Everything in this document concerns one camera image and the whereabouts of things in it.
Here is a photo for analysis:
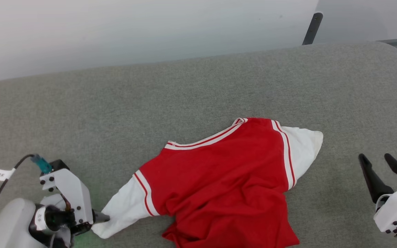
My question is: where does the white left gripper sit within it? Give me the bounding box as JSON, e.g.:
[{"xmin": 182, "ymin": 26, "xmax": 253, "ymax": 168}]
[{"xmin": 40, "ymin": 168, "xmax": 111, "ymax": 237}]

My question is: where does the red and white garment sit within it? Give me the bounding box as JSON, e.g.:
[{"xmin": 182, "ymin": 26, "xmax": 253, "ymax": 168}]
[{"xmin": 91, "ymin": 117, "xmax": 324, "ymax": 248}]

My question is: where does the white paper cable label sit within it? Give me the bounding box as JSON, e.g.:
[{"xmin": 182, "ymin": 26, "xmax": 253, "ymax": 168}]
[{"xmin": 0, "ymin": 168, "xmax": 16, "ymax": 182}]

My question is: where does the black slanted post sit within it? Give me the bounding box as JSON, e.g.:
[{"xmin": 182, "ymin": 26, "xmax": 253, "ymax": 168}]
[{"xmin": 302, "ymin": 12, "xmax": 324, "ymax": 46}]

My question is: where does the teal left cable connector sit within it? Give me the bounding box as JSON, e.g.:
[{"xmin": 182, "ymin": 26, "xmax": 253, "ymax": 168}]
[{"xmin": 30, "ymin": 154, "xmax": 53, "ymax": 175}]

